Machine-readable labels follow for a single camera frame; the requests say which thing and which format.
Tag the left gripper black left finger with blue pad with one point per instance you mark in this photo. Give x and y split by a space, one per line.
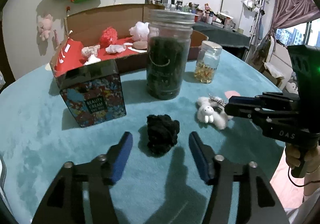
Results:
63 200

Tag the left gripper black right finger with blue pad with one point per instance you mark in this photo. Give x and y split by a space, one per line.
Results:
257 200

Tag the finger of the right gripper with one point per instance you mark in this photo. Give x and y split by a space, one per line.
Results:
257 113
267 100

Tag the white plush bunny charm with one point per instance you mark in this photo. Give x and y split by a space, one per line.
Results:
212 111

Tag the black fuzzy scrunchie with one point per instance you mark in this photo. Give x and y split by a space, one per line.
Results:
162 133

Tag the round brown powder puff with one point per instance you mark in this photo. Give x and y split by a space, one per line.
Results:
140 45

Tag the teal plush table cover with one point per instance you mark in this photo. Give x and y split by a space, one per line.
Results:
39 134

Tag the dark cluttered side table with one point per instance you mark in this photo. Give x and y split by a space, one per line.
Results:
221 36

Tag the small glass jar yellow capsules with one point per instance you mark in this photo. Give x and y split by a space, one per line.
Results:
207 61

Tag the pink curtain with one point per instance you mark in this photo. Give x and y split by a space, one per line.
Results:
288 13

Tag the white refrigerator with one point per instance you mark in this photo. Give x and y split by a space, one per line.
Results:
243 13

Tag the colourful beauty cream tin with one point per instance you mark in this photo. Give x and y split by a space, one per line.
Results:
93 93

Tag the large glass jar dark contents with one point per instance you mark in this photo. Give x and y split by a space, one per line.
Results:
168 49

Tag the white crumpled cloth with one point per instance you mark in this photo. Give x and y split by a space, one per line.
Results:
92 60

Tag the white mesh bath pouf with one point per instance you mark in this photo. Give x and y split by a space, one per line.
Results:
140 31

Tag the pink white knotted cloth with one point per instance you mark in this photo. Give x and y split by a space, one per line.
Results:
91 50

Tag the red lined cardboard box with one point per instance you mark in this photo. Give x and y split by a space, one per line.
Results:
85 29

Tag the red mesh pouf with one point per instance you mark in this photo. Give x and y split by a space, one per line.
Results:
108 37

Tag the pink plush wall toy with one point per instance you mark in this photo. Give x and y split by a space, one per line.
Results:
44 27

